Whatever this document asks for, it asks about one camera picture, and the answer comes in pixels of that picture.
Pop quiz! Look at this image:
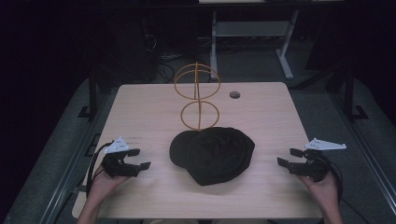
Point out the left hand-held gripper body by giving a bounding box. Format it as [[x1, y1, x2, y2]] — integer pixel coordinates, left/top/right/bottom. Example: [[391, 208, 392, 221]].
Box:
[[101, 135, 141, 179]]

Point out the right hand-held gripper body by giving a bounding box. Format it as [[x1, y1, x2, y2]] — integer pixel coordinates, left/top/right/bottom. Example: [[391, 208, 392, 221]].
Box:
[[287, 137, 347, 183]]

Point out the black cap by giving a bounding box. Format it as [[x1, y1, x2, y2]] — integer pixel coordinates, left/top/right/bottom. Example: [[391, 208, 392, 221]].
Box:
[[168, 126, 257, 187]]

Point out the golden wire hat stand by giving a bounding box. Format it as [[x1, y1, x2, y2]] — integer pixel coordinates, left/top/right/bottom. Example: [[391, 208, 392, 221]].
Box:
[[173, 61, 221, 132]]

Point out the person's left hand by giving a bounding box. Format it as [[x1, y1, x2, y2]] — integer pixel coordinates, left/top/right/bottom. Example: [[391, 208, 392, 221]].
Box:
[[88, 163, 131, 201]]

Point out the person's right hand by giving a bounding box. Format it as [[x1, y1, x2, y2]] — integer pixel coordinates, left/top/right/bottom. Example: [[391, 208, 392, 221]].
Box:
[[297, 172, 341, 207]]

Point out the black metal stand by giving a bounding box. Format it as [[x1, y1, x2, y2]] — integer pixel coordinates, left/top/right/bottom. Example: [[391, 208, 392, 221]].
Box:
[[343, 63, 370, 123], [77, 69, 100, 121]]

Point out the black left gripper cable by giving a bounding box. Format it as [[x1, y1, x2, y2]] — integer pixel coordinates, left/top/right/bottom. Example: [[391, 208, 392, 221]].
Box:
[[85, 140, 116, 198]]

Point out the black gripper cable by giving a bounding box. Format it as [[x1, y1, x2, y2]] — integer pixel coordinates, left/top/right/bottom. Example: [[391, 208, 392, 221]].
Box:
[[85, 140, 116, 198], [317, 154, 372, 224]]

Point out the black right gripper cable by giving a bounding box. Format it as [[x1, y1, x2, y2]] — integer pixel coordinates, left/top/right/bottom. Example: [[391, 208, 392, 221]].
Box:
[[317, 154, 372, 224]]

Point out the aluminium floor rail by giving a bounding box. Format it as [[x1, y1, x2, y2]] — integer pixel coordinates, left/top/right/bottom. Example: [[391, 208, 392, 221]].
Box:
[[328, 91, 396, 217], [39, 122, 106, 224]]

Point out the tangle of floor cables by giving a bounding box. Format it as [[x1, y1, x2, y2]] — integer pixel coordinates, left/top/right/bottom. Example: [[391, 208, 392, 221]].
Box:
[[141, 32, 213, 83]]

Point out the white metal desk frame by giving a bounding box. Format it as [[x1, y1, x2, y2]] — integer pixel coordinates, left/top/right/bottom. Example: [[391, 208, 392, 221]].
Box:
[[209, 8, 301, 81]]

